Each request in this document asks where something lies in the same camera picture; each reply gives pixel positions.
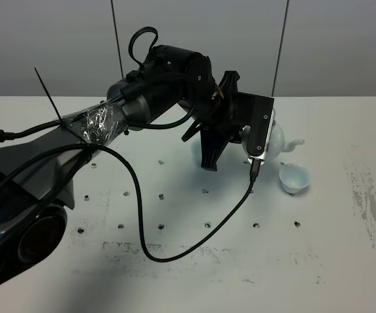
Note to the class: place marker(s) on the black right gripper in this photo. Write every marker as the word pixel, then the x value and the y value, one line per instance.
pixel 216 127

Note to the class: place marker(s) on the pale blue porcelain teapot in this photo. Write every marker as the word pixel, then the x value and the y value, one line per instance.
pixel 277 143

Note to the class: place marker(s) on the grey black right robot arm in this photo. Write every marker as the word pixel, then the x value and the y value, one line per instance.
pixel 36 177

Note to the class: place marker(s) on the left pale blue teacup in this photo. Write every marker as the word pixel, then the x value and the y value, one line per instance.
pixel 197 151

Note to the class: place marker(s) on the pale blue teacup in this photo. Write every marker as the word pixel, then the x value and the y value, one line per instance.
pixel 197 151
pixel 294 178

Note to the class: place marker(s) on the right pale blue teacup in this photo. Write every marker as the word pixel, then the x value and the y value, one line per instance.
pixel 294 178

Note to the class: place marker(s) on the black zip tie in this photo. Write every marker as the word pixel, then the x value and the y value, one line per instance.
pixel 49 98

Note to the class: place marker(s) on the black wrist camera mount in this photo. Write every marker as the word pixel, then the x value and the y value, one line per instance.
pixel 256 112

